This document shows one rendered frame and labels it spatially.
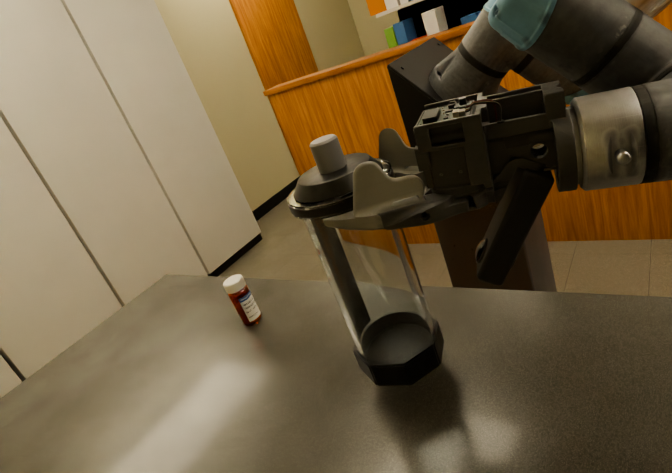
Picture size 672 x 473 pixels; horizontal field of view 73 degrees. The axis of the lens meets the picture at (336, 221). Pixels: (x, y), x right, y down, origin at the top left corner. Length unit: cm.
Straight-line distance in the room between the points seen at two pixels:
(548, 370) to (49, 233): 271
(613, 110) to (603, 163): 4
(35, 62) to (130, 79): 54
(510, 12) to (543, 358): 36
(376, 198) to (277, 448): 32
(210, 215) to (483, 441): 312
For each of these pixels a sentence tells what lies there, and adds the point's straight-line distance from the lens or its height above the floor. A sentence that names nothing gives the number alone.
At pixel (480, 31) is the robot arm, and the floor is 123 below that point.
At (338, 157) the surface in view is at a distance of 43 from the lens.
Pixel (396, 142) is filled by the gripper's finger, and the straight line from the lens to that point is 46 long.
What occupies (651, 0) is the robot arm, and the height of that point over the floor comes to 121.
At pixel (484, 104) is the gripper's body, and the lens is 39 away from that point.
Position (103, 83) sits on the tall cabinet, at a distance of 323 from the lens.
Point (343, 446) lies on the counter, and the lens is 54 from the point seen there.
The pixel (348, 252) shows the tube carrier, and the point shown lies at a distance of 43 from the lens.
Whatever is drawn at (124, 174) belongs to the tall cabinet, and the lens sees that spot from 316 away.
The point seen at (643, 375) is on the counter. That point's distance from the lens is 55.
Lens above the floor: 133
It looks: 22 degrees down
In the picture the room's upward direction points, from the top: 21 degrees counter-clockwise
